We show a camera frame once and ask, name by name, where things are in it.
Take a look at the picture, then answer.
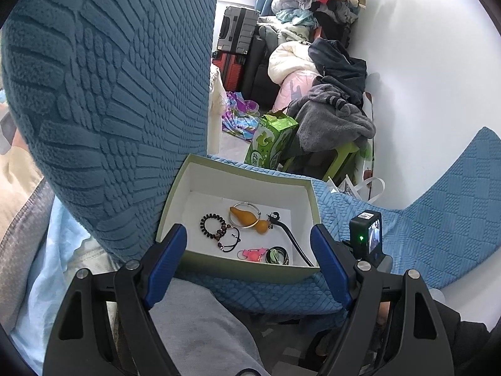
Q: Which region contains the green plastic stool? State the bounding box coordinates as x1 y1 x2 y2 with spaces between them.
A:
281 140 361 181

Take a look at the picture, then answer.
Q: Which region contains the person's grey trouser leg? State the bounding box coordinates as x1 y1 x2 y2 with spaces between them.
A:
151 278 271 376

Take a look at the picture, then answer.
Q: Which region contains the pale green gift box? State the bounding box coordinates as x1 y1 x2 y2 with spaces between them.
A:
156 154 324 285

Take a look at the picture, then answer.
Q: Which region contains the person's right forearm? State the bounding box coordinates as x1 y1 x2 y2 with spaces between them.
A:
430 288 492 376

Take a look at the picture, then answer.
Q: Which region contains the black knotted cord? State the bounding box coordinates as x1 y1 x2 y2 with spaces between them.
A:
217 228 242 252

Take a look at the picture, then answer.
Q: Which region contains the grey hard suitcase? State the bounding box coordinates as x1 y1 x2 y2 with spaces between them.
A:
218 5 260 54

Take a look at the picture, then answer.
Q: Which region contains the pink quilt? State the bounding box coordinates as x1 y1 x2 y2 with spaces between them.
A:
272 74 316 115

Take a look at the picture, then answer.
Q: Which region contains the blue textured sofa cover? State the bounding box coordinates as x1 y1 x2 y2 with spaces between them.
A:
0 0 501 316

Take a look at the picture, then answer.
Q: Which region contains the pink hair clip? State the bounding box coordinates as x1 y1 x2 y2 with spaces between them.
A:
236 247 267 263

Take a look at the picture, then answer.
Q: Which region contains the green printed carton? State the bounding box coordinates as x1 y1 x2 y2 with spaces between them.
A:
244 113 299 171

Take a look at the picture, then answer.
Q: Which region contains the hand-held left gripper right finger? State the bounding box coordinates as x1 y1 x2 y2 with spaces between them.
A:
310 222 455 376

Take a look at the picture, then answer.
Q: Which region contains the dark red bead bracelet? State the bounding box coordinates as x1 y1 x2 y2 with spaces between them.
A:
199 213 232 243

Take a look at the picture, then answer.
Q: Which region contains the colourful cloth on floor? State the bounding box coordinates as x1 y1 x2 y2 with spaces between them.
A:
222 91 261 142

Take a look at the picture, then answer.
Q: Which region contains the black green band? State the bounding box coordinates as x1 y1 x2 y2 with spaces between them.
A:
266 245 291 266

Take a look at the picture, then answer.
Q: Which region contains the silver bangle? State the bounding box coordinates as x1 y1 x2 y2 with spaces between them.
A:
229 202 261 228

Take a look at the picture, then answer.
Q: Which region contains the dark navy jacket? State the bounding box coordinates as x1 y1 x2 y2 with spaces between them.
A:
308 38 368 103

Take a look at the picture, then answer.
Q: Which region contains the light blue cloth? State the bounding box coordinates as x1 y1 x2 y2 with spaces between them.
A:
11 198 120 374

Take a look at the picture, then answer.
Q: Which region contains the black hair stick with flower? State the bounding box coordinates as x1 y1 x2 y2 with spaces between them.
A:
267 211 316 268

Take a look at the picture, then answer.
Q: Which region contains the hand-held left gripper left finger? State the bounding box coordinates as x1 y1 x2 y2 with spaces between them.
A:
43 222 189 376

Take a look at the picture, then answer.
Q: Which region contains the black suitcase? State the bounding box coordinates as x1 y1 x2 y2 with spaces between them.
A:
242 34 271 95

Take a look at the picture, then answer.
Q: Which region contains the cream duvet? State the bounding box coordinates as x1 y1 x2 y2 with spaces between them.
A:
268 40 326 87

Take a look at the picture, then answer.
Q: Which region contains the grey fleece blanket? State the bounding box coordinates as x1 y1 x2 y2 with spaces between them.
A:
289 84 377 154

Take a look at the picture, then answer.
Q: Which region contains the orange gourd pendant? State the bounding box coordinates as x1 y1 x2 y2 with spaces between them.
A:
229 206 271 236

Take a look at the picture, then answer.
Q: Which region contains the red suitcase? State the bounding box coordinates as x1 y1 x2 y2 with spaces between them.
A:
212 50 248 91

